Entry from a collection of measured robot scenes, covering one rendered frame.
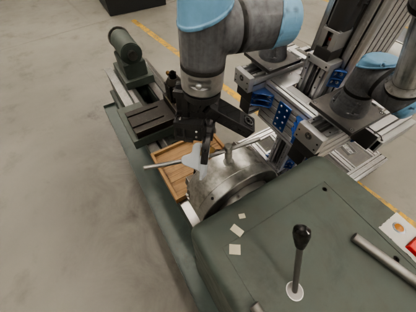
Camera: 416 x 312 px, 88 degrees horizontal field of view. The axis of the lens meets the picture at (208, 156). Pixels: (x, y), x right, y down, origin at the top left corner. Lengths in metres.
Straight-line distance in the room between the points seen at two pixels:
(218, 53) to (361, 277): 0.54
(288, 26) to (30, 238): 2.26
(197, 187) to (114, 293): 1.35
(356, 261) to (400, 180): 2.17
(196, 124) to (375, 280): 0.51
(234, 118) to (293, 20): 0.18
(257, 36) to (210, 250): 0.44
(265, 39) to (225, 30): 0.07
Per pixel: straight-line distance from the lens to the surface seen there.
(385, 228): 0.71
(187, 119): 0.43
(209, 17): 0.32
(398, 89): 0.90
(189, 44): 0.34
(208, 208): 0.67
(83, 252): 2.07
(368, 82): 0.98
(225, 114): 0.42
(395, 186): 2.68
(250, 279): 0.54
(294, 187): 0.65
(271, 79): 1.32
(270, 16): 0.37
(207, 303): 1.25
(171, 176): 1.06
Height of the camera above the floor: 1.79
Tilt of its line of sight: 54 degrees down
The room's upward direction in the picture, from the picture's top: straight up
